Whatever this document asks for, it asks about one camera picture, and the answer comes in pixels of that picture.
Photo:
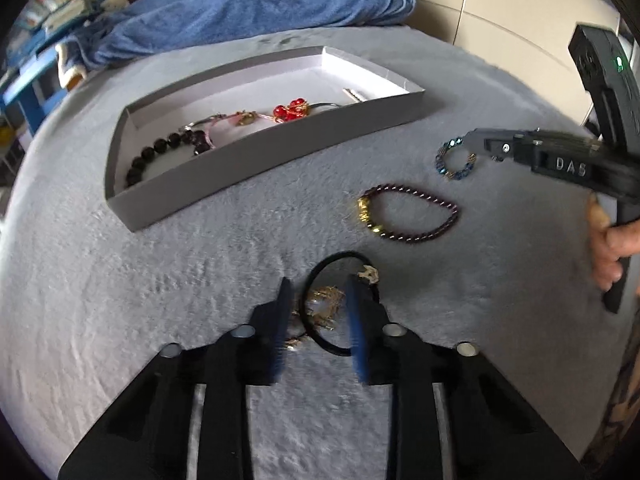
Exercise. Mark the person's patterned clothing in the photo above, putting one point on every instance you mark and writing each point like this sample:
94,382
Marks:
620,420

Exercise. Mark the white plush toy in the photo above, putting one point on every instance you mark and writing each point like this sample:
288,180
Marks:
115,1

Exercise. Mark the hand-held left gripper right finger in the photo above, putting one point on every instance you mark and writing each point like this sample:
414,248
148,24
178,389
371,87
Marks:
357,330

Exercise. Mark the person's right hand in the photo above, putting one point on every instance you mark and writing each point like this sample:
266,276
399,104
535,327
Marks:
607,252

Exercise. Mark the blue shelf with books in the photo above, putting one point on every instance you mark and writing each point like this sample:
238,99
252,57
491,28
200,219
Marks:
35,90

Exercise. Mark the grey cardboard box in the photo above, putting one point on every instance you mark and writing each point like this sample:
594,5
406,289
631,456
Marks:
225,170

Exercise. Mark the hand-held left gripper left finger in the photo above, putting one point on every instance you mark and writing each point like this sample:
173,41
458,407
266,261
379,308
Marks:
280,330

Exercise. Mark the beige wardrobe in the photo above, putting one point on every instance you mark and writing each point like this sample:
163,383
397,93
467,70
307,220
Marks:
500,10

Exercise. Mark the denim garment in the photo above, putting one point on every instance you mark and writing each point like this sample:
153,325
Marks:
75,57

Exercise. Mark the blue fleece blanket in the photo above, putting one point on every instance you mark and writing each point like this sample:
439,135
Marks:
250,0

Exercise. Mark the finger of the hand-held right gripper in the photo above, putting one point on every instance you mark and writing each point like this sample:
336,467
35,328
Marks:
492,142

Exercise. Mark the stack of papers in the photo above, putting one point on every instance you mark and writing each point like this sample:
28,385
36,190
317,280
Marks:
70,10

